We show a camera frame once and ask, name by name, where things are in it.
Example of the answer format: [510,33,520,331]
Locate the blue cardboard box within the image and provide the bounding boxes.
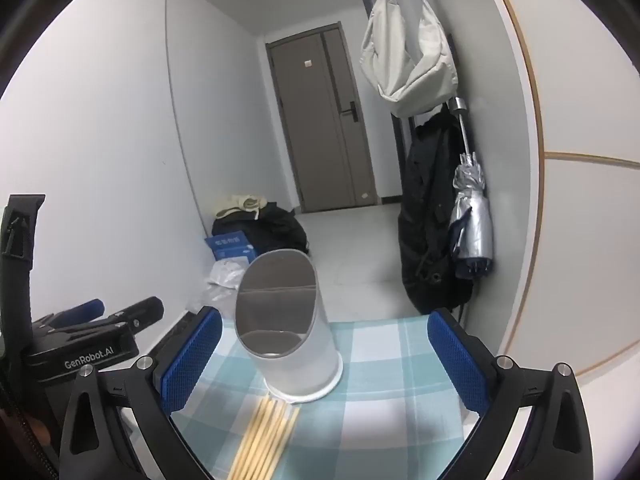
[204,231,258,262]

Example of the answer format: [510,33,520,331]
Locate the cream hanging bag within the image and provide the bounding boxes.
[360,0,460,118]

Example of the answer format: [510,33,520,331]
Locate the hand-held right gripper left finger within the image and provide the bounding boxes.
[59,305,223,480]

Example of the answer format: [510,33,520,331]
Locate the pile of wooden chopsticks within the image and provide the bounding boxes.
[226,394,302,480]

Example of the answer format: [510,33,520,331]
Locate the black hanging jacket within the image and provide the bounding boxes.
[397,105,476,317]

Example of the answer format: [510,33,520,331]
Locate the grey-brown door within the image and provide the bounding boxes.
[265,24,378,213]

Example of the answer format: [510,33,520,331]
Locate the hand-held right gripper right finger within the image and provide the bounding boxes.
[427,308,596,480]

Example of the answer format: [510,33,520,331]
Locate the silver folded umbrella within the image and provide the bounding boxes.
[446,97,493,278]

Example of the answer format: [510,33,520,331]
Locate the teal plaid tablecloth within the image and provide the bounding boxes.
[165,312,488,480]

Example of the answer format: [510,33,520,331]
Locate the black bag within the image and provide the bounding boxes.
[211,201,310,261]

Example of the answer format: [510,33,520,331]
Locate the white wardrobe with gold trim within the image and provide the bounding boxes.
[482,0,640,401]

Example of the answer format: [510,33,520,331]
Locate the cream cloth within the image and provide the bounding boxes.
[212,194,268,222]

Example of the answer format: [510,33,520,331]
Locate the black braided cable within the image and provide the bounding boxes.
[0,385,56,480]

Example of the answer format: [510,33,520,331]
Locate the translucent white utensil holder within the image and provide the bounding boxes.
[234,248,345,405]

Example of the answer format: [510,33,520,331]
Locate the white plastic bag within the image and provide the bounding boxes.
[187,255,251,318]

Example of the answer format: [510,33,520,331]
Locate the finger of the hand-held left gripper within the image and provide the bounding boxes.
[65,297,165,336]
[32,298,106,329]

